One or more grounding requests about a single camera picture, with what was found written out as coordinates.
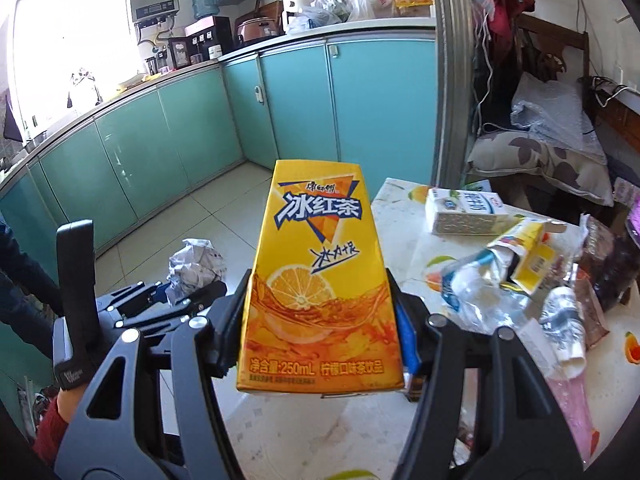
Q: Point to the white paper ball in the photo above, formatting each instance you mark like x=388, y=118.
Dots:
x=195, y=265

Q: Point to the white milk carton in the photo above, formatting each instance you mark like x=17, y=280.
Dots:
x=465, y=220

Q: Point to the crushed clear plastic bottle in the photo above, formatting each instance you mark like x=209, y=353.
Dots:
x=475, y=290

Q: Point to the pink plastic bag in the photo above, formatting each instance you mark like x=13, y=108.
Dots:
x=575, y=410

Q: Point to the teal kitchen base cabinets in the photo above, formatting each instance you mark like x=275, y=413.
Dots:
x=150, y=125

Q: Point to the kitchen faucet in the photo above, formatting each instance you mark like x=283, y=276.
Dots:
x=82, y=85

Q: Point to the torn yellow drink carton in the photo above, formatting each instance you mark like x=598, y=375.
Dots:
x=530, y=265

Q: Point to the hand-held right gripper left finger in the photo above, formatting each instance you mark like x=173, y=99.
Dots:
x=230, y=322

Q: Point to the metal door frame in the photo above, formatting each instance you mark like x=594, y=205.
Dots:
x=452, y=60

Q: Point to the wooden cutting board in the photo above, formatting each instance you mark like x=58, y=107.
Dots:
x=272, y=10

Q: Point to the small black countertop appliance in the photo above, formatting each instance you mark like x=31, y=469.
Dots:
x=179, y=52

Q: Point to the wooden chair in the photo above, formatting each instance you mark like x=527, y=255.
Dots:
x=560, y=45

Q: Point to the white kitchen appliance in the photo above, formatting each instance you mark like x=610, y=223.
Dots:
x=297, y=2

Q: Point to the bubble wrap bag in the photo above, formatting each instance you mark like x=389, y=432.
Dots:
x=555, y=115

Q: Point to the leaf pattern cushion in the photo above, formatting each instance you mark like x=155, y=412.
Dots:
x=540, y=160

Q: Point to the black pink water dispenser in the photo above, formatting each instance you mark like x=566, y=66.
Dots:
x=212, y=35

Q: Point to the person's dark blue clothing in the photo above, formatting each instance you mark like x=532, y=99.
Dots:
x=25, y=285

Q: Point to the red garment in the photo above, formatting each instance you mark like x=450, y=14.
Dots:
x=510, y=0

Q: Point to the purple label dark drink bottle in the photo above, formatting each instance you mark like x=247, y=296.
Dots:
x=620, y=275

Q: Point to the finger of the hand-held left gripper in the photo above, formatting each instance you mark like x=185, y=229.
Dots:
x=150, y=294
x=200, y=305

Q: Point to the glass blender jar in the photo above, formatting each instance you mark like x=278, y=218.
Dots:
x=155, y=65

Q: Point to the clear bottle with white label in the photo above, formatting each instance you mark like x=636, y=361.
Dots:
x=562, y=320

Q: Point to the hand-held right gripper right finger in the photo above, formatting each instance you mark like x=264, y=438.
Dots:
x=408, y=345

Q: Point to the yellow tea drink carton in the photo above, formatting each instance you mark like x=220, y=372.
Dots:
x=320, y=285

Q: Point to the blue water jug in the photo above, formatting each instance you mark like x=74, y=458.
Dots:
x=205, y=2

